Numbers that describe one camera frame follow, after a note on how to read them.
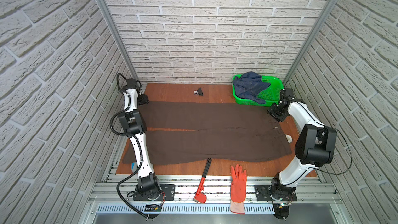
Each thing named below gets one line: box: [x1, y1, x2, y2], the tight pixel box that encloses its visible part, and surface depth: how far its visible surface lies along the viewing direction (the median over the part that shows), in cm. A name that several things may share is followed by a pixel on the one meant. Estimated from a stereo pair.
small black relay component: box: [193, 87, 204, 97], surface depth 116 cm
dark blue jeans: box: [233, 71, 272, 105], surface depth 109 cm
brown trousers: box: [123, 101, 293, 166], surface depth 96 cm
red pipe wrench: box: [192, 157, 212, 204], surface depth 76 cm
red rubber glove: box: [230, 163, 247, 215], surface depth 76 cm
